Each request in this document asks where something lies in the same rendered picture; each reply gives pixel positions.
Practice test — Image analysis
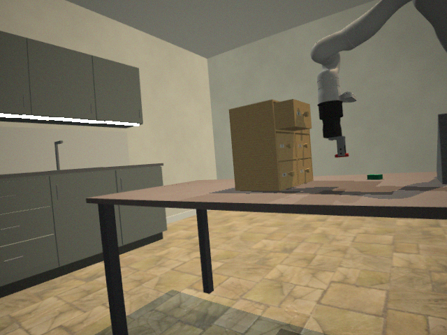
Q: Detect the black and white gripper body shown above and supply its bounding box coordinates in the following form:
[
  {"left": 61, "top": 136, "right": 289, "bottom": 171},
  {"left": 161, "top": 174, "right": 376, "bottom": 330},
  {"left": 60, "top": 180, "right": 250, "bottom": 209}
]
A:
[{"left": 318, "top": 86, "right": 356, "bottom": 138}]

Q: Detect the small brown wooden chest of drawers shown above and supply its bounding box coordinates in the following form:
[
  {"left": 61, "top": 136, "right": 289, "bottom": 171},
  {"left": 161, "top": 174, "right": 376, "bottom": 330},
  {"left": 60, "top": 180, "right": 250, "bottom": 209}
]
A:
[{"left": 229, "top": 100, "right": 314, "bottom": 191}]

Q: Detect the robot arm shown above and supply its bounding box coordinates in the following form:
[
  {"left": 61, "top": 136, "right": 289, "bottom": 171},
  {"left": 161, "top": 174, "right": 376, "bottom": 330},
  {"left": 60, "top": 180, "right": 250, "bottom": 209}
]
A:
[{"left": 311, "top": 0, "right": 447, "bottom": 90}]

